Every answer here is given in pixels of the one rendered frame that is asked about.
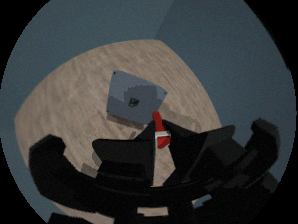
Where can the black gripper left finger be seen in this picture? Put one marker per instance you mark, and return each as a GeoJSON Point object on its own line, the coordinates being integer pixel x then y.
{"type": "Point", "coordinates": [138, 151]}

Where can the red peg with white end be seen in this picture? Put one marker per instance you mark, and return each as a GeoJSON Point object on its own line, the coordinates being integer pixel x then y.
{"type": "Point", "coordinates": [162, 134]}

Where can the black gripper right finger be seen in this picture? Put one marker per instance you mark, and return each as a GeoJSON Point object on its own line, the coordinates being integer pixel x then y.
{"type": "Point", "coordinates": [187, 147]}

